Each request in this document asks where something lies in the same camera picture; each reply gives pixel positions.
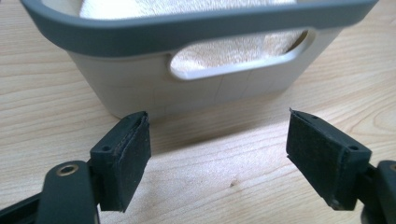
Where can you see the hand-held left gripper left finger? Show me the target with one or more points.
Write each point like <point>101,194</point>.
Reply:
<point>120,161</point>

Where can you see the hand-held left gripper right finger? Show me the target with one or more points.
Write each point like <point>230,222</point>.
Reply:
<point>323,161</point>

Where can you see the white basket with grey rim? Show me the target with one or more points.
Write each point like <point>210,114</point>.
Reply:
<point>149,84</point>

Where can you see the cream fluffy towel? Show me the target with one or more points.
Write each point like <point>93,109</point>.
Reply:
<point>218,51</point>

